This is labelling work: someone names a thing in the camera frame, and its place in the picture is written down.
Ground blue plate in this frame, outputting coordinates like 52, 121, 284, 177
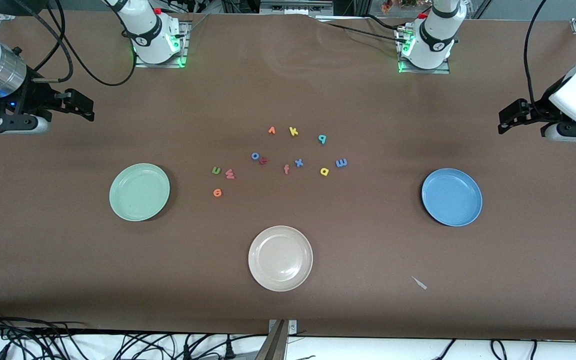
421, 168, 483, 227

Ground green plate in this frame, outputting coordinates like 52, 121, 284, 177
109, 163, 171, 222

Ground orange flowers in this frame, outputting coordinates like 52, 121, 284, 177
380, 0, 419, 14

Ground brown table mat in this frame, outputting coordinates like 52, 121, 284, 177
0, 7, 576, 342

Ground beige plate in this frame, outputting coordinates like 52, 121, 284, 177
248, 225, 314, 292

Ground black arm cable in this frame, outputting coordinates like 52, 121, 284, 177
523, 0, 549, 108
18, 0, 138, 87

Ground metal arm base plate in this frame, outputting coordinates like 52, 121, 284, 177
398, 27, 451, 75
135, 20, 190, 69

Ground black base cable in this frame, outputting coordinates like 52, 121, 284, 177
360, 12, 414, 33
325, 21, 401, 43

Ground grey metal frame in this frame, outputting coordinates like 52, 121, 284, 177
259, 0, 335, 17

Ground black floor cable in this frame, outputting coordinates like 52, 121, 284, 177
433, 339, 457, 360
0, 307, 91, 360

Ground metal table bracket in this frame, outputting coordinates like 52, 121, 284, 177
255, 319, 298, 360

